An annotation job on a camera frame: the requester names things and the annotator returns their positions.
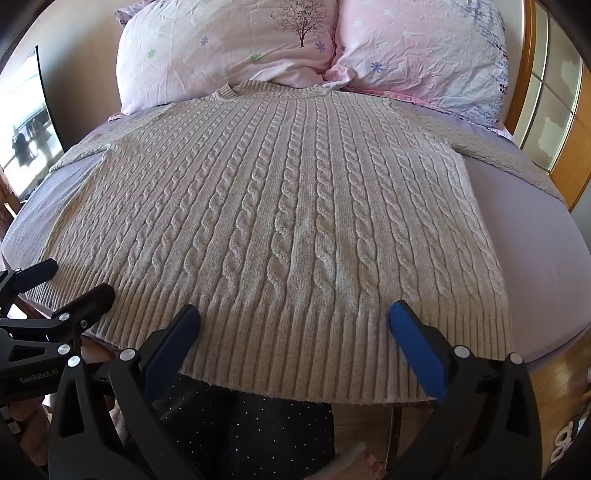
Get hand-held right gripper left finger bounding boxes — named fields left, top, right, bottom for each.
left=48, top=304, right=202, bottom=480

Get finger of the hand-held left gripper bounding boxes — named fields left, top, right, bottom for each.
left=9, top=283, right=116, bottom=344
left=0, top=258, right=59, bottom=319

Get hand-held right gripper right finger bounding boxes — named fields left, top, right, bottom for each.
left=388, top=300, right=542, bottom=480

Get beige cable-knit sweater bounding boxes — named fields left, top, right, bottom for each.
left=30, top=81, right=566, bottom=408

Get dark dotted pants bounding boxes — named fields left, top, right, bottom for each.
left=152, top=371, right=335, bottom=480

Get wooden headboard with glass panels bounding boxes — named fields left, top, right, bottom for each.
left=503, top=0, right=591, bottom=213

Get pink pillow with tree print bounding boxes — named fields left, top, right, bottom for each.
left=115, top=0, right=340, bottom=116

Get pink pillow with flower print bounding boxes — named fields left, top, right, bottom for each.
left=323, top=0, right=509, bottom=129

